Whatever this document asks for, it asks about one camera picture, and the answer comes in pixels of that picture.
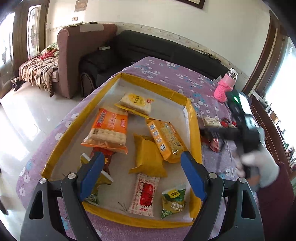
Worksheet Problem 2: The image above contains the pink knitted thermos bottle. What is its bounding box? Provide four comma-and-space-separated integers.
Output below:
213, 68, 238, 103

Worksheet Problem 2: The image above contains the yellow cardboard tray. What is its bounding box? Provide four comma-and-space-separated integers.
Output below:
42, 73, 202, 229

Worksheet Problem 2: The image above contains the white gloved right hand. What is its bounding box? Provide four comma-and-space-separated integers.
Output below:
232, 145, 280, 188

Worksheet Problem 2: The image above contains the yellow green text packet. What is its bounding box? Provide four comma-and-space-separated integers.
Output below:
79, 152, 115, 207

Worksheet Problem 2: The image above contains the orange soda cracker pack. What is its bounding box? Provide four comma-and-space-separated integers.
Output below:
81, 106, 128, 154

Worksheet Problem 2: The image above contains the patterned sofa blanket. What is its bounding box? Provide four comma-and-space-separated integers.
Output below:
18, 41, 59, 97

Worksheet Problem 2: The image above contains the plain yellow snack pack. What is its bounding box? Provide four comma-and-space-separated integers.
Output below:
129, 133, 168, 177

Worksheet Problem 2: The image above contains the maroon armchair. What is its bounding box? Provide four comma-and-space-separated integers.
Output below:
53, 23, 117, 98

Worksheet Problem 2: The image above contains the black sofa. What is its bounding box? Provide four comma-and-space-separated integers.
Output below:
79, 30, 228, 97

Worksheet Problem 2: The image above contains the small beige cracker packet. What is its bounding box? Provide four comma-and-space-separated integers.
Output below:
202, 117, 222, 128

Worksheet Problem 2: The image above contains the yellow biscuit pack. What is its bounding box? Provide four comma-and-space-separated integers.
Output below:
145, 118, 188, 164

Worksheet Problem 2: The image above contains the yellow label cracker pack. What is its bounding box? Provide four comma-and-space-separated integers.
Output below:
114, 93, 154, 118

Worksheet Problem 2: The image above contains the green pea snack packet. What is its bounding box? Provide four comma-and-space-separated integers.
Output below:
161, 184, 186, 219

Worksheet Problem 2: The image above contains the framed painting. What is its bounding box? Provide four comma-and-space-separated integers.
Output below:
178, 0, 205, 9

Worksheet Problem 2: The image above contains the dark red jujube snack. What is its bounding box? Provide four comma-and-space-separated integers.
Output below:
90, 147, 115, 175

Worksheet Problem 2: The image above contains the red white snack packet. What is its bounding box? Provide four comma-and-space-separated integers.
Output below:
128, 173, 160, 217

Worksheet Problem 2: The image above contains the small red candy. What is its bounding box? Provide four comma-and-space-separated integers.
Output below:
220, 118, 236, 128

